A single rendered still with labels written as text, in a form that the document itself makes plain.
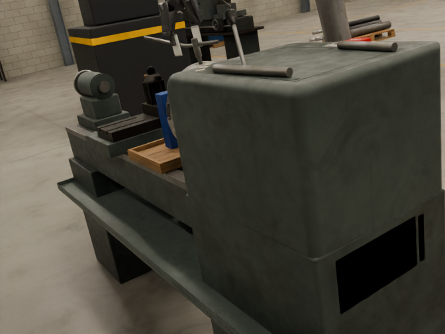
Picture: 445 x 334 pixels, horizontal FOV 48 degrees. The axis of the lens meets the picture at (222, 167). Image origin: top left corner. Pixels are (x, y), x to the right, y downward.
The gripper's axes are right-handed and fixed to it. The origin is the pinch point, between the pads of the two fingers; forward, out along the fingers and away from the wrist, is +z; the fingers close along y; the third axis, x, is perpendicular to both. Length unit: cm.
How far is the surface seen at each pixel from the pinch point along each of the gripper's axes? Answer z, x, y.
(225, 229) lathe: 47, 28, 33
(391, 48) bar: 5, 71, 6
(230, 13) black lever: -9.1, 30.4, 11.7
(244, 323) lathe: 74, 32, 40
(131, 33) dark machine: 35, -376, -288
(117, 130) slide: 32, -52, 1
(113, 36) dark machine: 32, -385, -268
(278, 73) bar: 3, 55, 30
